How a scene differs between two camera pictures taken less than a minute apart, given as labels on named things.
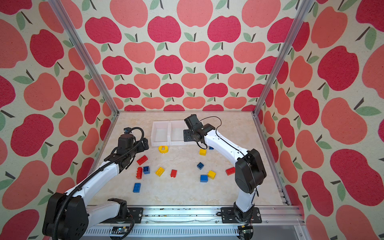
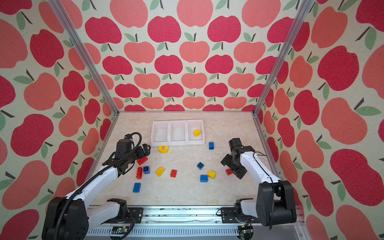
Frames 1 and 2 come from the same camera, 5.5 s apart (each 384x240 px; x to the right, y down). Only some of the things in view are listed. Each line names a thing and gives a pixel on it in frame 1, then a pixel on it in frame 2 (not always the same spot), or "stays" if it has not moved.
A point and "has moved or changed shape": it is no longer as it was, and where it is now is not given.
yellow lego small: [202, 152] has moved or changed shape
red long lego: [142, 160] stays
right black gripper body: [188, 135] -> [237, 171]
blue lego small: [200, 165] stays
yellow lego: [211, 174] stays
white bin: [160, 133] stays
